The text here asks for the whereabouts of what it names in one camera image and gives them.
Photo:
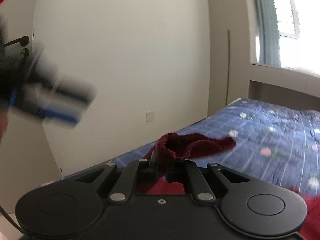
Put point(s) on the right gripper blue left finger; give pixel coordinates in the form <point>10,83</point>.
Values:
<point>141,170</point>

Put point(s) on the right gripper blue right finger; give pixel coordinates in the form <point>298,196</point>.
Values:
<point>189,175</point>

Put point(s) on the dark red long-sleeve sweater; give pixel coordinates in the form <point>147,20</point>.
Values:
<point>174,147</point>

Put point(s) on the white door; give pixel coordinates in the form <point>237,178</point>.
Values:
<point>26,158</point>

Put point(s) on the blue plaid floral quilt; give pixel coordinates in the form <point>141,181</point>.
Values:
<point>273,143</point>

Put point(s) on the beige window sill ledge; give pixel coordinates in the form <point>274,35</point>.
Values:
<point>284,87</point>

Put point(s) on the light blue left curtain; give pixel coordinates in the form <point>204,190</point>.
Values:
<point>268,33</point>

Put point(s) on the black door handle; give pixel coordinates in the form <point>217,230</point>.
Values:
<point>23,41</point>

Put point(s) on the white wall socket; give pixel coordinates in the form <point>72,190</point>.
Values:
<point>150,116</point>

